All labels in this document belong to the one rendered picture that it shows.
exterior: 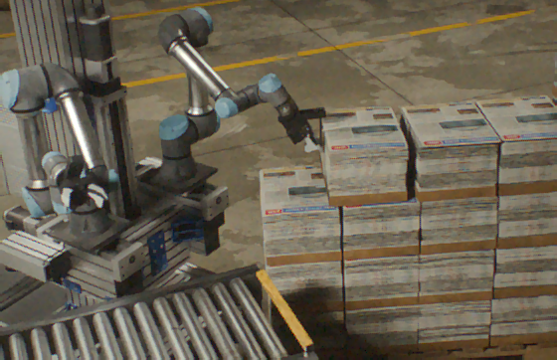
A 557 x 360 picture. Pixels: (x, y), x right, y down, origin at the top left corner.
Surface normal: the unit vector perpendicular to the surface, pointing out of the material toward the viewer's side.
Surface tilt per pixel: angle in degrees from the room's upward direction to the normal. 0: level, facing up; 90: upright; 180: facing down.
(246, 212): 0
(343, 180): 90
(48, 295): 0
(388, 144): 2
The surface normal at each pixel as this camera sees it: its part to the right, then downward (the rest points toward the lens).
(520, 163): 0.07, 0.46
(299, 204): -0.06, -0.89
